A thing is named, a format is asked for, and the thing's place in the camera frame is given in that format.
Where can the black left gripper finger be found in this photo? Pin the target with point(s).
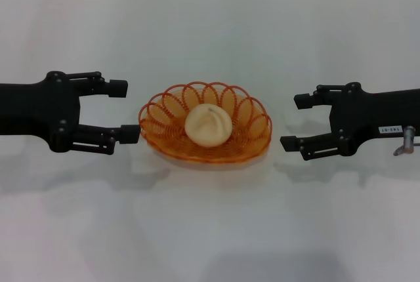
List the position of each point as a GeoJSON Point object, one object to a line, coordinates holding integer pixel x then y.
{"type": "Point", "coordinates": [118, 88]}
{"type": "Point", "coordinates": [129, 134]}

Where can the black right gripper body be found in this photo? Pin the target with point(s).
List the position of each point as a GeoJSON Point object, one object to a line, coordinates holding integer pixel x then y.
{"type": "Point", "coordinates": [364, 114]}

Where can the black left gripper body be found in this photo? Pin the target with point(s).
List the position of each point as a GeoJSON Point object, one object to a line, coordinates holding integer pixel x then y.
{"type": "Point", "coordinates": [36, 108]}

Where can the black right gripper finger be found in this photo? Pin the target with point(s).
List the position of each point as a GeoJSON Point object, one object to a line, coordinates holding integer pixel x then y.
{"type": "Point", "coordinates": [303, 101]}
{"type": "Point", "coordinates": [288, 143]}

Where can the pale steamed bun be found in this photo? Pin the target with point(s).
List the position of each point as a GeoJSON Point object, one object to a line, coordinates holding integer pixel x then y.
{"type": "Point", "coordinates": [208, 126]}

